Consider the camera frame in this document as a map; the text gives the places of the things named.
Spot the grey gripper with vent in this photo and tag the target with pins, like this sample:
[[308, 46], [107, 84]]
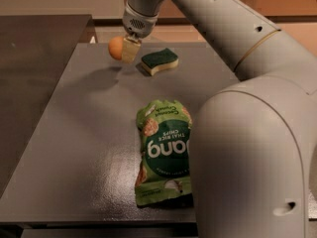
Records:
[[139, 22]]

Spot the orange fruit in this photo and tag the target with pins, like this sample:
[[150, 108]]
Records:
[[115, 47]]

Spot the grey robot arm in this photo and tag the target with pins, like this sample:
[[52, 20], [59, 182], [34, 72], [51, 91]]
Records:
[[252, 143]]

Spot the green and yellow sponge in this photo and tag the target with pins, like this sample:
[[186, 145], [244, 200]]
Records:
[[158, 61]]

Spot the green Dang chips bag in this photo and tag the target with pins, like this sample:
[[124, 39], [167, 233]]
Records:
[[164, 128]]

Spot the dark side table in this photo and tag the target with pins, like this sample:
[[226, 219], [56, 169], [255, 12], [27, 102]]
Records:
[[34, 52]]

